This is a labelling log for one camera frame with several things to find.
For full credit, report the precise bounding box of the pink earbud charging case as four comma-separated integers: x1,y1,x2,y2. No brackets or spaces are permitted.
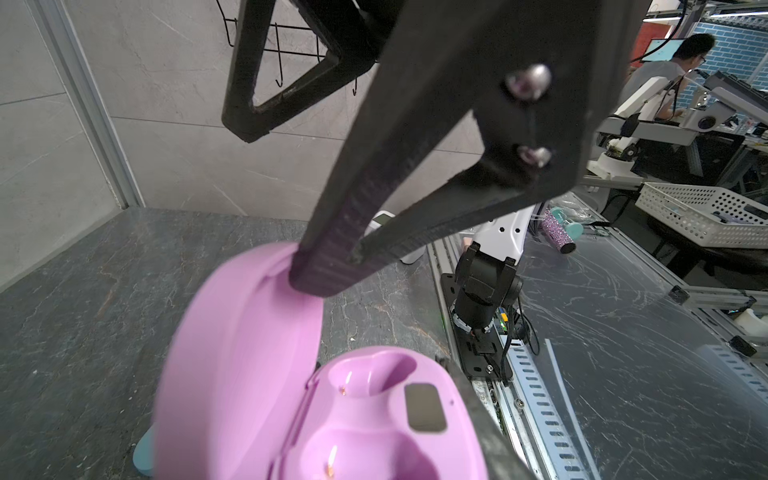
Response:
153,243,489,479

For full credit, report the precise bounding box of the white perforated plastic basket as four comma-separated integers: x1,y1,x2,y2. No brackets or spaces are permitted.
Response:
636,182,767,250

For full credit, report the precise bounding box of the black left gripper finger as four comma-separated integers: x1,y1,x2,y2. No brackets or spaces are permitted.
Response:
435,356,534,480

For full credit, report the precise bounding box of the white digital timer device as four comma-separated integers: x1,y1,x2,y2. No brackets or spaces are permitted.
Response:
364,210,426,265

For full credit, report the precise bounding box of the glitter purple tumbler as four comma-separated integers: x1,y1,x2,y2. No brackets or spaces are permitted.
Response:
539,208,584,254

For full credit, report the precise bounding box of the teal earbud charging case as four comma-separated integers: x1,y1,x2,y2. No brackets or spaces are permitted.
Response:
132,426,154,477

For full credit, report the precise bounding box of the seated person background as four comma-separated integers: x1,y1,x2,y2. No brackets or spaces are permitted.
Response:
617,33,716,106

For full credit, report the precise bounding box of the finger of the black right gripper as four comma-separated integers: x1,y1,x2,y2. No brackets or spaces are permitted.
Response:
289,1,648,297
222,1,380,143

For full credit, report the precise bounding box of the black wall hook rack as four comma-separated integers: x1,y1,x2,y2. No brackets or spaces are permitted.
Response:
212,1,329,104

